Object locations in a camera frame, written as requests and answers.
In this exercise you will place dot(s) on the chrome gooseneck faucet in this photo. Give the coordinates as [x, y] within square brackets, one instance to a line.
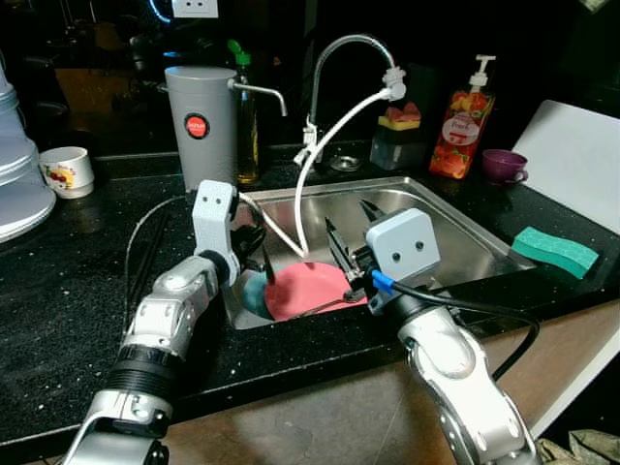
[313, 97]

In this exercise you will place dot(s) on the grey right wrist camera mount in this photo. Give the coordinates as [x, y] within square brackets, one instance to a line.
[407, 242]

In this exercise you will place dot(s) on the green sponge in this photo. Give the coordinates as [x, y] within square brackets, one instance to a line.
[552, 252]

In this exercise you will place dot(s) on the white printed mug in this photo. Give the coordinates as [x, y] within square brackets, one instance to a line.
[68, 174]

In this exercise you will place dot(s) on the pink plate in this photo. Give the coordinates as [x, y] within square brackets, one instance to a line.
[305, 286]

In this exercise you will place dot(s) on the dark sponge holder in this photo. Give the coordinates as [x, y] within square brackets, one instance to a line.
[397, 152]

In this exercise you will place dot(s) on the yellow and red sponge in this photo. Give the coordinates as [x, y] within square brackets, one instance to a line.
[401, 118]

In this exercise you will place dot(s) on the purple cup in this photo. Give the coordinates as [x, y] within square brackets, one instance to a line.
[502, 165]

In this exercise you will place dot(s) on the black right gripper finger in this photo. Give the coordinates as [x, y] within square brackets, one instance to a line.
[372, 215]
[339, 254]

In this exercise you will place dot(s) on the grey water filter canister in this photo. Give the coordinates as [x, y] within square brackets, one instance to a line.
[199, 155]

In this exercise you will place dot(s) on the white wall socket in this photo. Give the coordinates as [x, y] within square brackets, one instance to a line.
[194, 8]

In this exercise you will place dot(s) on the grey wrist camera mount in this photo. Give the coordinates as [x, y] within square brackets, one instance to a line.
[407, 242]
[213, 218]

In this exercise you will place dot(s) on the peach soap pump bottle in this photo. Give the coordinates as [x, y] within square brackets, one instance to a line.
[460, 140]

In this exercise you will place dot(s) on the stainless steel sink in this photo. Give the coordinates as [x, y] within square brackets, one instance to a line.
[446, 237]

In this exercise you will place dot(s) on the white cutting board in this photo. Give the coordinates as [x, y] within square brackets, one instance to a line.
[572, 160]

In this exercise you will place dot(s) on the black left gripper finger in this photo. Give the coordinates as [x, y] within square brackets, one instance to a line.
[267, 266]

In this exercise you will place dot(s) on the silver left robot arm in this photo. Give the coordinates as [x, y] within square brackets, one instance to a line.
[170, 310]

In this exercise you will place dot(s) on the green-capped oil bottle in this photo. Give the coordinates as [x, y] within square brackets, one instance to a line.
[247, 145]

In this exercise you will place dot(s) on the round metal sink plug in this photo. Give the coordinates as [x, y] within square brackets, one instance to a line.
[344, 164]

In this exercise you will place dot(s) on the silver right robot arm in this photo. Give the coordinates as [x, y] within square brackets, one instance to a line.
[455, 368]

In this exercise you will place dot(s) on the crumpled olive bag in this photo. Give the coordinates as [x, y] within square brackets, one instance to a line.
[581, 450]

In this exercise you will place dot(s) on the light blue plate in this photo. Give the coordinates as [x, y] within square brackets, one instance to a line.
[254, 298]

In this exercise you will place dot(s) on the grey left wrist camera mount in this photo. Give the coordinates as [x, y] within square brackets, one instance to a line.
[213, 218]

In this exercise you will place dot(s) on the white tiered plastic container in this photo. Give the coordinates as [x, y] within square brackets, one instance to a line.
[19, 184]

